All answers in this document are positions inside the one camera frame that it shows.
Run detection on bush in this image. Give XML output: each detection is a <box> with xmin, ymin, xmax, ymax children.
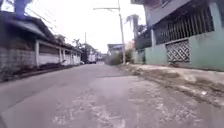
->
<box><xmin>104</xmin><ymin>49</ymin><xmax>134</xmax><ymax>66</ymax></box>

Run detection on grey roofed building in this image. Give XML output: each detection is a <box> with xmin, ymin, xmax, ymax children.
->
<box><xmin>106</xmin><ymin>43</ymin><xmax>125</xmax><ymax>56</ymax></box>

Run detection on white truck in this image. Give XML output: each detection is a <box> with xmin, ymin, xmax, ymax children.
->
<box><xmin>87</xmin><ymin>53</ymin><xmax>98</xmax><ymax>64</ymax></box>

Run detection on dark trees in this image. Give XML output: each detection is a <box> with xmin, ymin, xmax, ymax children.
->
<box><xmin>71</xmin><ymin>42</ymin><xmax>99</xmax><ymax>64</ymax></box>

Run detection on small palm tree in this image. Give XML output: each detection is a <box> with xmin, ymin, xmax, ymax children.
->
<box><xmin>72</xmin><ymin>38</ymin><xmax>83</xmax><ymax>49</ymax></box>

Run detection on grey concrete road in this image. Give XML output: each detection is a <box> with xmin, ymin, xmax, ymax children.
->
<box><xmin>0</xmin><ymin>61</ymin><xmax>224</xmax><ymax>128</ymax></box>

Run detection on dirt verge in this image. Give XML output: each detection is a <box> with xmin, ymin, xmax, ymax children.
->
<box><xmin>119</xmin><ymin>63</ymin><xmax>224</xmax><ymax>108</ymax></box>

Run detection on long low white building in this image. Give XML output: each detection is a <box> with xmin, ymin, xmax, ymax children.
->
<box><xmin>0</xmin><ymin>11</ymin><xmax>83</xmax><ymax>81</ymax></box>

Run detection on green building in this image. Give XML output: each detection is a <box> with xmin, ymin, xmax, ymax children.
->
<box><xmin>130</xmin><ymin>0</ymin><xmax>224</xmax><ymax>72</ymax></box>

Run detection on overhead wires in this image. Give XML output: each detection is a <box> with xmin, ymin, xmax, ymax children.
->
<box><xmin>24</xmin><ymin>0</ymin><xmax>59</xmax><ymax>31</ymax></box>

